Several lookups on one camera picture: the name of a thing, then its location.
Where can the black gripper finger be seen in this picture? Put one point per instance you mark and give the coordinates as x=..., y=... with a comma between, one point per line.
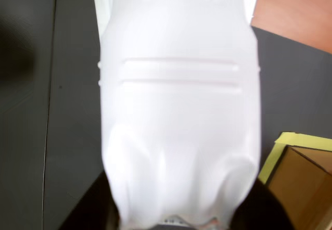
x=259, y=212
x=96, y=209

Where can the brown cardboard box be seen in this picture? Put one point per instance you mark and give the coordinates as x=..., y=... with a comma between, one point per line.
x=306, y=188

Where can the yellow tape frame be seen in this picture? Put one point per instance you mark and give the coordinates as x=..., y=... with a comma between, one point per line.
x=272, y=160

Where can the white plastic bottle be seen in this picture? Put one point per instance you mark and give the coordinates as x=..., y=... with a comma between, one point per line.
x=179, y=123

